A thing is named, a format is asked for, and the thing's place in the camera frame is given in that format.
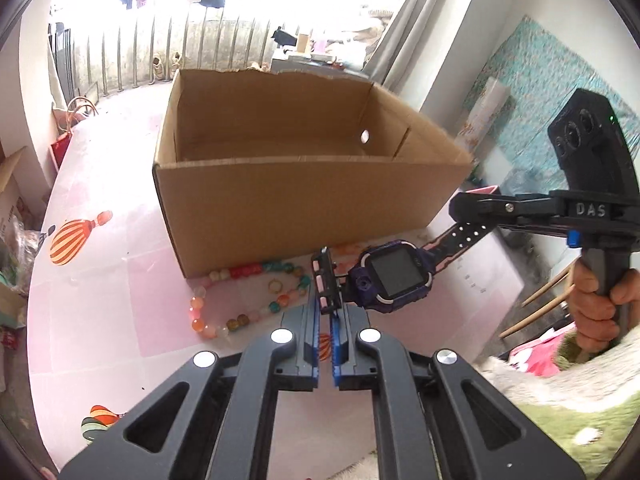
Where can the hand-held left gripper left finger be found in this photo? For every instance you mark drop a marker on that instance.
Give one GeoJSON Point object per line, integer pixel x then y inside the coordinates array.
{"type": "Point", "coordinates": [315, 350]}

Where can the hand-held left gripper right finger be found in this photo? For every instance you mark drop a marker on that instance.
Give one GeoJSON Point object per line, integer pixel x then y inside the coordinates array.
{"type": "Point", "coordinates": [337, 350]}

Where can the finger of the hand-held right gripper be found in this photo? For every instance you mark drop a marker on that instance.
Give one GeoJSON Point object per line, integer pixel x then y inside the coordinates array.
{"type": "Point", "coordinates": [480, 205]}

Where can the purple kids smartwatch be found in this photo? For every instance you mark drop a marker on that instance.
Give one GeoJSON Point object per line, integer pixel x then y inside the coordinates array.
{"type": "Point", "coordinates": [395, 270]}

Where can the large brown cardboard box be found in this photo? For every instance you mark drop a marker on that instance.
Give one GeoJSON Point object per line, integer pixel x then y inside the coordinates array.
{"type": "Point", "coordinates": [300, 210]}

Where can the person's right hand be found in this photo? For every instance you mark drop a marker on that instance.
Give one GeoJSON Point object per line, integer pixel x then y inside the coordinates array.
{"type": "Point", "coordinates": [587, 310]}

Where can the white plastic bag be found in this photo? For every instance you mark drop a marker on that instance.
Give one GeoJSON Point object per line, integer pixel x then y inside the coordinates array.
{"type": "Point", "coordinates": [525, 175]}

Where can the printed paper roll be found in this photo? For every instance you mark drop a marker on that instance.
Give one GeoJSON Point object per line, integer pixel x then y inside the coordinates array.
{"type": "Point", "coordinates": [482, 115]}

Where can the wooden chair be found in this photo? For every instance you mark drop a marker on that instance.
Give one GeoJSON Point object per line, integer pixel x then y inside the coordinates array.
{"type": "Point", "coordinates": [540, 305]}

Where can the pink floral blanket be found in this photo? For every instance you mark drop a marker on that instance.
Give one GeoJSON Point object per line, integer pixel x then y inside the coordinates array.
{"type": "Point", "coordinates": [542, 355]}

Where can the grey curtain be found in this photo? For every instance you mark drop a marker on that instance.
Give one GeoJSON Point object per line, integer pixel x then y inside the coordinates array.
{"type": "Point", "coordinates": [425, 35]}

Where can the white fluffy blanket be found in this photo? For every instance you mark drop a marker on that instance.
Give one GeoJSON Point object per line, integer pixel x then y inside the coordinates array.
{"type": "Point", "coordinates": [550, 387]}

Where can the grey cluttered desk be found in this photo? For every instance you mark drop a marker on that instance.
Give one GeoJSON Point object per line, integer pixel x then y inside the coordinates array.
{"type": "Point", "coordinates": [300, 67]}

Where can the small tan box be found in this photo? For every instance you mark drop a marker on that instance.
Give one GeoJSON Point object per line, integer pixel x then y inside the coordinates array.
{"type": "Point", "coordinates": [303, 43]}

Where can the green shaggy blanket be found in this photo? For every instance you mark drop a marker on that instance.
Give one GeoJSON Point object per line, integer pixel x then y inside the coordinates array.
{"type": "Point", "coordinates": [575, 435]}

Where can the clear plastic bag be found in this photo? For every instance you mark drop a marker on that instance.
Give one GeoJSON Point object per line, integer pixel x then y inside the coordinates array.
{"type": "Point", "coordinates": [20, 250]}

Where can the red bag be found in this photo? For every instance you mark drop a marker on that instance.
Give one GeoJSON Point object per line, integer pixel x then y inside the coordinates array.
{"type": "Point", "coordinates": [61, 152]}

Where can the metal balcony railing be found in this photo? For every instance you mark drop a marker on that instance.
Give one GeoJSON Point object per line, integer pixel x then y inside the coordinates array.
{"type": "Point", "coordinates": [125, 60]}

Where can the black cabinet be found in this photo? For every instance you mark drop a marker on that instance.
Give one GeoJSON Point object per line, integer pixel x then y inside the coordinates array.
{"type": "Point", "coordinates": [62, 70]}

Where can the teal patterned wall cloth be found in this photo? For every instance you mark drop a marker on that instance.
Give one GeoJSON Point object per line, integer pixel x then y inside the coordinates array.
{"type": "Point", "coordinates": [530, 75]}

